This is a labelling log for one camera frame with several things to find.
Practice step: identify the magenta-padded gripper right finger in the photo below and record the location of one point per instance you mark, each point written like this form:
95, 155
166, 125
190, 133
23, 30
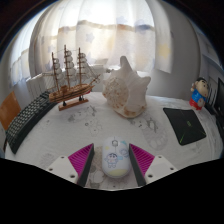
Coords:
144, 160

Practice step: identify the white wall shelf unit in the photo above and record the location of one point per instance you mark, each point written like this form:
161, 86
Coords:
213, 60

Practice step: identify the wooden model sailing ship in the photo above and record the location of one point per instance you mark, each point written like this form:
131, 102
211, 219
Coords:
71, 91

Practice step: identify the white cartoon-print computer mouse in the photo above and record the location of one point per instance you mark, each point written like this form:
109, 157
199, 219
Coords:
116, 156

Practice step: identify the orange wooden chair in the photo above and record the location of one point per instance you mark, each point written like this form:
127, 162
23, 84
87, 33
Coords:
8, 110

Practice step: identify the white radiator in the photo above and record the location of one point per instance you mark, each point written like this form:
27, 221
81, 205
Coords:
36, 83

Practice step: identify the black mouse pad green lines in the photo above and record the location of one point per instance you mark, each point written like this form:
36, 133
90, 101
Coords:
185, 126

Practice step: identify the cartoon boy figurine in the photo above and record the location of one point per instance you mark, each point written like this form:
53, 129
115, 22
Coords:
199, 95

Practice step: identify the white star-print curtain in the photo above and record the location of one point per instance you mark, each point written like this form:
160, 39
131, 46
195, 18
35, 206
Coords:
106, 40

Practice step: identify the black computer monitor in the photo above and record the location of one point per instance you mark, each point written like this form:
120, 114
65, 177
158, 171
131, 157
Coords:
220, 98

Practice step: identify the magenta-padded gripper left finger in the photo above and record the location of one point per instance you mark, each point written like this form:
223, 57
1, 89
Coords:
80, 160

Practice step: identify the black computer keyboard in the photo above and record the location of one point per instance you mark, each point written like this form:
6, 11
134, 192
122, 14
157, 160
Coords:
25, 120

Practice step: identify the black router with antennas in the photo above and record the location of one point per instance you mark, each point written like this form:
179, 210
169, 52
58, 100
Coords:
210, 105

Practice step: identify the white printed tablecloth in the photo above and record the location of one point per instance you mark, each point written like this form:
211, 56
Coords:
76, 130

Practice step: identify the large white conch shell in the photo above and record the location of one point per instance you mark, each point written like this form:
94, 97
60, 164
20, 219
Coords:
128, 90

